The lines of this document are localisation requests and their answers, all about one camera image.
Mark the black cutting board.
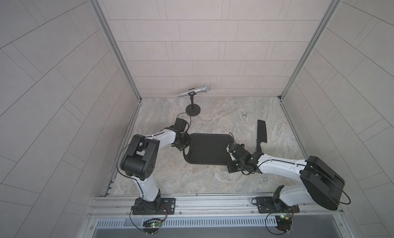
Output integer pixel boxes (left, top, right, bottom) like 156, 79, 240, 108
183, 133, 234, 166

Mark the black kitchen knife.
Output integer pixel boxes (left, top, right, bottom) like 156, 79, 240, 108
257, 120, 267, 153

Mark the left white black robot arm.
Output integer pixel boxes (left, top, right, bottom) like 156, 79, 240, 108
119, 127, 191, 215

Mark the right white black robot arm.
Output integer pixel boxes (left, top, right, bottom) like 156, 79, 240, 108
226, 144, 345, 212

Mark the right green circuit board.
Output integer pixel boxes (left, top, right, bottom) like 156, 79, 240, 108
275, 215, 293, 232

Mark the green circuit board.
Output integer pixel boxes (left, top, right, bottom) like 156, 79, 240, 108
275, 215, 293, 232
142, 218, 164, 235

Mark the left green circuit board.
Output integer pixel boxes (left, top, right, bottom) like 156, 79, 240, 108
142, 218, 164, 235

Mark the black microphone stand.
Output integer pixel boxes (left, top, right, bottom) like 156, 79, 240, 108
185, 91, 201, 117

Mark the silver microphone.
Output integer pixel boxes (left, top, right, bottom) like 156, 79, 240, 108
177, 85, 211, 98

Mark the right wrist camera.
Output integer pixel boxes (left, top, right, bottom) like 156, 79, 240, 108
232, 144, 249, 159

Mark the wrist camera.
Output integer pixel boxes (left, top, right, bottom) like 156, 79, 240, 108
232, 144, 249, 159
173, 118, 189, 133

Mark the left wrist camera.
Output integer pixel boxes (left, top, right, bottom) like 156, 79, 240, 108
173, 118, 189, 133

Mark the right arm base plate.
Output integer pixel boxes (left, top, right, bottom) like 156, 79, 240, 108
251, 197, 300, 214

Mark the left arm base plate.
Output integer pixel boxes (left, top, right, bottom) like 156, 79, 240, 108
131, 198, 176, 215

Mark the aluminium mounting rail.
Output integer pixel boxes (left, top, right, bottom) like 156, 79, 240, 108
87, 193, 342, 219

